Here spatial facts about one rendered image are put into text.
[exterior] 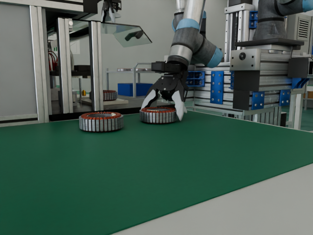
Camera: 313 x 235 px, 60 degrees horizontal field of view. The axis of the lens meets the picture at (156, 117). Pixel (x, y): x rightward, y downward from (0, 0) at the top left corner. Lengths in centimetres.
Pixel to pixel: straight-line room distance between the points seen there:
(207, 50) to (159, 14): 691
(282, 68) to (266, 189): 107
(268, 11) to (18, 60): 105
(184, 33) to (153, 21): 678
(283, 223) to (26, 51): 74
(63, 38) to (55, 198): 61
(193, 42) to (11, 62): 54
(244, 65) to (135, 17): 629
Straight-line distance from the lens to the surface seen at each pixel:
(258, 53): 124
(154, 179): 38
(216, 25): 918
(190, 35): 92
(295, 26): 182
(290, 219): 32
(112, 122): 67
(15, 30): 85
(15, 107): 85
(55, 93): 128
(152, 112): 76
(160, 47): 774
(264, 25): 139
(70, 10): 88
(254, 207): 33
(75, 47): 669
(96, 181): 38
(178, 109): 78
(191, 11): 110
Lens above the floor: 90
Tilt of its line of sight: 10 degrees down
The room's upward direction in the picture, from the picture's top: straight up
